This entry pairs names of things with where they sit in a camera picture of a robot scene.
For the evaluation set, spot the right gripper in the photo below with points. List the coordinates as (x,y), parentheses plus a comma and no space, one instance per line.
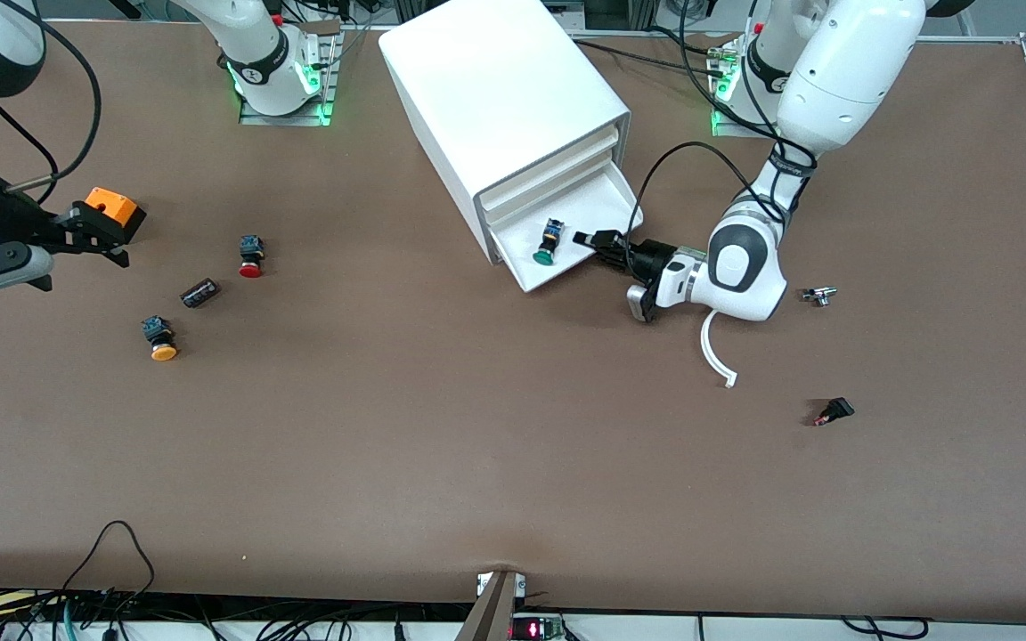
(16,223)

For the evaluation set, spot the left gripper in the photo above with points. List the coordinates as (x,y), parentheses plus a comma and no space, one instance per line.
(649,255)

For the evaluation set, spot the white plastic drawer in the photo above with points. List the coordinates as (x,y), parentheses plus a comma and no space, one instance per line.
(584,214)
(562,185)
(557,167)

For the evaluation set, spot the green mushroom push button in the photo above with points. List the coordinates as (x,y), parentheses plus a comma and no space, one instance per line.
(544,256)

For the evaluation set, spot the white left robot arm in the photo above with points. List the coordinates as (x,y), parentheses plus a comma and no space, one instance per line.
(842,80)

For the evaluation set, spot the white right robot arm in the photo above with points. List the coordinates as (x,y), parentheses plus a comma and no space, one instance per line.
(250,27)

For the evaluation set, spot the yellow mushroom push button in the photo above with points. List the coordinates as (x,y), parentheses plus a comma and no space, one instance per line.
(164,352)

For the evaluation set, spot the red mushroom push button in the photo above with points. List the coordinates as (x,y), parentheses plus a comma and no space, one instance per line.
(250,269)

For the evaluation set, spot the white drawer cabinet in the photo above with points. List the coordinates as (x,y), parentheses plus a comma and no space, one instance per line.
(495,89)

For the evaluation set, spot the orange box with hole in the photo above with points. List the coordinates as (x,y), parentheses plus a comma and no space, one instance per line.
(112,205)

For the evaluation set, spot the dark brown electronic component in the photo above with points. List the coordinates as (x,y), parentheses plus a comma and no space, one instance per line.
(199,293)

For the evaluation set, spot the white curved plastic piece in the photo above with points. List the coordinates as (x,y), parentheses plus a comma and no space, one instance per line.
(704,343)

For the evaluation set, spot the chrome valve fitting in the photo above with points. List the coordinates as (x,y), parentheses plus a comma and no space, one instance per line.
(821,295)

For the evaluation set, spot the device with red display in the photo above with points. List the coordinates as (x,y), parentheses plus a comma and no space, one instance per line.
(535,630)

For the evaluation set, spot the brown beam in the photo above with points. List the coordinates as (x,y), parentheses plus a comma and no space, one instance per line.
(488,619)

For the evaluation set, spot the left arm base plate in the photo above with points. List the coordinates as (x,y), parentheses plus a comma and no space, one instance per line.
(736,125)

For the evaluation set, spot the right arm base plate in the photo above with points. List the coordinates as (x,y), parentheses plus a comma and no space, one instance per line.
(328,85)

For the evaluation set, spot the black square push switch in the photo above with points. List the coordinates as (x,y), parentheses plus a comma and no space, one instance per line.
(838,409)

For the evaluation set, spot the silver table edge bracket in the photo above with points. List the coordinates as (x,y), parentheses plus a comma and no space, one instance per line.
(522,585)

